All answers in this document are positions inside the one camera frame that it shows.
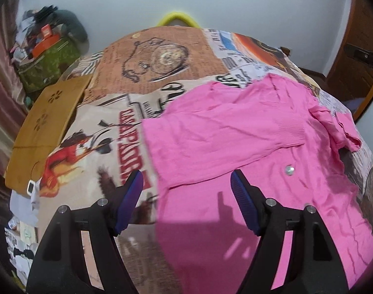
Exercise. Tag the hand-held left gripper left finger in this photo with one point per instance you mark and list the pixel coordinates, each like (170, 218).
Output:
(129, 200)

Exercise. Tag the brownish pink curtain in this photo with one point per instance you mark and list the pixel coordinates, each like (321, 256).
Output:
(2, 98)

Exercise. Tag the wooden door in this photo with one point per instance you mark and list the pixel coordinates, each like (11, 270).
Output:
(361, 27)

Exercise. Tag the pile of assorted clutter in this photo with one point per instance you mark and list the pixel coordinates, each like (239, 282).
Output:
(28, 30)

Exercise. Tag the green bag with clutter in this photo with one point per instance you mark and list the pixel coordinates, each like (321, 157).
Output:
(45, 66)

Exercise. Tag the pile of white papers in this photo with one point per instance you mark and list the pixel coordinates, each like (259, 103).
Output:
(20, 214)

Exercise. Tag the orange box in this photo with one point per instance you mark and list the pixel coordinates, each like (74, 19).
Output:
(47, 45)

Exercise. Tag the pink knit sweater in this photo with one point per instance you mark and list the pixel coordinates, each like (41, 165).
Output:
(229, 134)

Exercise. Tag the small white device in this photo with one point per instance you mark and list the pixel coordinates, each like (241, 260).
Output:
(31, 188)

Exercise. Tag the purple cloth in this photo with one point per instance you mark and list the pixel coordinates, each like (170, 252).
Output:
(353, 104)

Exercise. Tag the printed blanket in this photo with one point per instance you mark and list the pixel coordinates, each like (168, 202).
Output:
(112, 67)

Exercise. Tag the small brown object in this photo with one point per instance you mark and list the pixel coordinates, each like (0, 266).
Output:
(286, 50)

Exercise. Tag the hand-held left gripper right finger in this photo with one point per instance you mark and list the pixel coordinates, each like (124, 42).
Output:
(243, 202)

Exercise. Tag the dark grey bag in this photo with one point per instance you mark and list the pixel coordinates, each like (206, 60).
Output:
(73, 24)

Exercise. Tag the yellow curved cushion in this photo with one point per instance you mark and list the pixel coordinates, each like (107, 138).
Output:
(178, 17)

